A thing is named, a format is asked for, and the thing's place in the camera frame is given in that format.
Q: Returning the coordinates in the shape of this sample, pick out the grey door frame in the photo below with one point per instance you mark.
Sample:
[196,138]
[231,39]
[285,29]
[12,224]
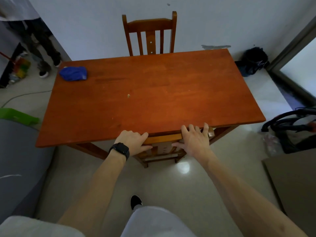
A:
[292,49]

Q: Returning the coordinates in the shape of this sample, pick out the person's right little finger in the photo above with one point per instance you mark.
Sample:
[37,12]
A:
[206,129]

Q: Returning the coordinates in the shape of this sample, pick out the person's left hand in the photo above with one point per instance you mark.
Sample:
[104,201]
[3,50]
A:
[129,141]

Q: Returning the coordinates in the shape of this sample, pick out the clear plastic bag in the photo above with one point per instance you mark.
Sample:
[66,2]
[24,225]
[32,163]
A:
[271,145]

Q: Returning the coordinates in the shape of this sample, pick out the person's right forearm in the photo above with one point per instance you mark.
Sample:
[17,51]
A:
[244,197]

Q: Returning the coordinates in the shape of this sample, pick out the person's black shoe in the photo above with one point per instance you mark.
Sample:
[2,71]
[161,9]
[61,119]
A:
[135,201]

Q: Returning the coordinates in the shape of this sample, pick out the colourful broom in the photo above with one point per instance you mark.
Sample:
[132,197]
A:
[21,67]

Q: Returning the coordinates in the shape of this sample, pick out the black bag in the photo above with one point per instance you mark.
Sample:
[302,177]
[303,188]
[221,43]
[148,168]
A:
[255,59]

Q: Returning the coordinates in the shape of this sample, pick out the green plastic dustpan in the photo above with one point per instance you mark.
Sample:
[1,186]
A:
[17,115]

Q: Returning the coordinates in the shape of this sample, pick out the person's right middle finger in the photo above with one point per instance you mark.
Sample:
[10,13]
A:
[192,129]

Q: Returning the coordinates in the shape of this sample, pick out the brown wooden table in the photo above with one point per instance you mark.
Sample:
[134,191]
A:
[153,93]

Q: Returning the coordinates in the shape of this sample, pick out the grey sofa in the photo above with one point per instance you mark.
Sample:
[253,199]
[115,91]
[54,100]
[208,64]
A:
[19,160]

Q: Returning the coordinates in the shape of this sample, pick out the person's right thumb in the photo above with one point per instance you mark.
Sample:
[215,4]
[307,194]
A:
[178,145]

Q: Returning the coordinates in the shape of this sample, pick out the brown cardboard sheet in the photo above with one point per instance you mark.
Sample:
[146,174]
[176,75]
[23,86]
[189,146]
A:
[293,185]

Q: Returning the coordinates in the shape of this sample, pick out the wooden chair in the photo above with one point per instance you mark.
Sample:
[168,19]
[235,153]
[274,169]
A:
[149,25]
[163,140]

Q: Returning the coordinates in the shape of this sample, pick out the person's grey shorts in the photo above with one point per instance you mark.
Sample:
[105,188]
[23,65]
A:
[155,223]

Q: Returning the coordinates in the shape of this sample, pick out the person's left thumb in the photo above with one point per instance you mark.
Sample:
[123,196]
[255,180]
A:
[146,147]

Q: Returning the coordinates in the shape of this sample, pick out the person's left forearm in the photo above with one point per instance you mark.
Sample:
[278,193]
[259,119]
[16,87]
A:
[96,192]

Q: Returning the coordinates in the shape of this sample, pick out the black smartwatch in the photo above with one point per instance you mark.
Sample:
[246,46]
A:
[120,148]

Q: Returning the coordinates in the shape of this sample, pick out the person's right hand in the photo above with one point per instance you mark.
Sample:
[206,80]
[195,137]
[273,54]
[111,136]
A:
[196,144]

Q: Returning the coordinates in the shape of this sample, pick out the blue cloth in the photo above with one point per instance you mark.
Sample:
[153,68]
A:
[73,73]

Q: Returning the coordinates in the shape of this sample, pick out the dark blue bag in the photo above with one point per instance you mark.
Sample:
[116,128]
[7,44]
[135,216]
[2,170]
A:
[242,69]

